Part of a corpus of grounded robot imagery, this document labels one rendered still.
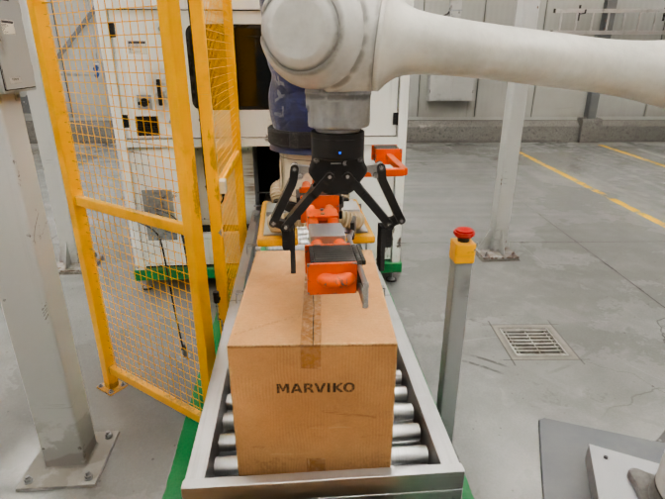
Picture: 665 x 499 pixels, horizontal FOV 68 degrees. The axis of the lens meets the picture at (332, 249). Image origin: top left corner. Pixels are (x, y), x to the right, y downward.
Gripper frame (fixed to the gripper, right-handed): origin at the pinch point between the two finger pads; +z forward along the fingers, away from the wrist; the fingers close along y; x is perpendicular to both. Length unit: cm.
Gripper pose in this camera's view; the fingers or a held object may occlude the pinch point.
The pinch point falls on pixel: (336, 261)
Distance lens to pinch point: 76.6
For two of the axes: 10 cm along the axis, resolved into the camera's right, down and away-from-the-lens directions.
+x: 0.8, 3.7, -9.3
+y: -10.0, 0.3, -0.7
